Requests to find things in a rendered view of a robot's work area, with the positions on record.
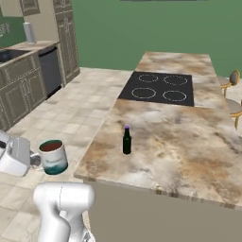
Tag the dark sink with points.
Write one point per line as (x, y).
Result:
(9, 55)

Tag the beige kitchen island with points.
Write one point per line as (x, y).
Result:
(157, 217)

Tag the olive tall cupboard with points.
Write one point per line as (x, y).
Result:
(67, 41)

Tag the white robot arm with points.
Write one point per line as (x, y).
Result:
(53, 208)

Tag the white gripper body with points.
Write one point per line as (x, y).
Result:
(17, 157)

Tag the dark green bottle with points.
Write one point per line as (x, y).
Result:
(127, 143)

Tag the dark grey dishwasher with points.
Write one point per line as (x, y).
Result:
(50, 72)

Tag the olive base cupboards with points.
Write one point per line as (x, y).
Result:
(20, 91)

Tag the black hob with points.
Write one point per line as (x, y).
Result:
(157, 94)

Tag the white paper towel roll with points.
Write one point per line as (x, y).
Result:
(29, 33)

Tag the white and teal mug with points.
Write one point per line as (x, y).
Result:
(55, 159)

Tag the olive wall cupboard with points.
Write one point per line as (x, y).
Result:
(30, 6)

